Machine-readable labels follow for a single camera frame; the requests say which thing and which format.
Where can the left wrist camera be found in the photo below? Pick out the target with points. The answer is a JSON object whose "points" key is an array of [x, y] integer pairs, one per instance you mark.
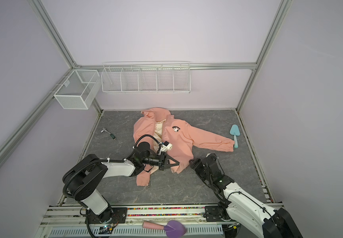
{"points": [[164, 147]]}

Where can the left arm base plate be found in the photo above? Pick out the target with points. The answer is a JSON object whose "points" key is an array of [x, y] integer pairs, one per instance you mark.
{"points": [[115, 215]]}

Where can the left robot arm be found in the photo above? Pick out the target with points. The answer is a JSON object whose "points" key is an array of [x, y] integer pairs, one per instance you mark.
{"points": [[81, 181]]}

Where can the small green-handled screwdriver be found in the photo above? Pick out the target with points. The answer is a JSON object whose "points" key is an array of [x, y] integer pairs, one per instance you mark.
{"points": [[104, 130]]}

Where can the purple pink-handled scoop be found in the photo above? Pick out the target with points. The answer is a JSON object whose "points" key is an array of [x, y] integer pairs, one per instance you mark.
{"points": [[173, 229]]}

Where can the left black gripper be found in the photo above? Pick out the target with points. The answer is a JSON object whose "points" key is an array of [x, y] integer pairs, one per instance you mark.
{"points": [[162, 161]]}

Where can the pink zip jacket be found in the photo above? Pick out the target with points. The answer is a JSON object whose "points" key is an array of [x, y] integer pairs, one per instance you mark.
{"points": [[163, 126]]}

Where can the teal plastic trowel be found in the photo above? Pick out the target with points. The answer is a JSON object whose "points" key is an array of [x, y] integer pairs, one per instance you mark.
{"points": [[235, 132]]}

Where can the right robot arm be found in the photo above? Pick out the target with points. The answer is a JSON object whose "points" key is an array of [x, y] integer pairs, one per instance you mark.
{"points": [[236, 204]]}

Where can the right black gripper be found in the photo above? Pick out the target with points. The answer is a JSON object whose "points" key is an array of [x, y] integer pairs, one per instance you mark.
{"points": [[197, 168]]}

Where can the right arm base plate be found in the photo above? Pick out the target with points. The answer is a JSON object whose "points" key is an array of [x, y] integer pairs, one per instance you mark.
{"points": [[216, 213]]}

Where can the white wire shelf basket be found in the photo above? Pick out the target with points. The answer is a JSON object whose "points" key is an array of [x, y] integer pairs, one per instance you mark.
{"points": [[146, 77]]}

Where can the white mesh box basket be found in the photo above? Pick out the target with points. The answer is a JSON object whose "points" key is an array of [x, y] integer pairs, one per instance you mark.
{"points": [[79, 89]]}

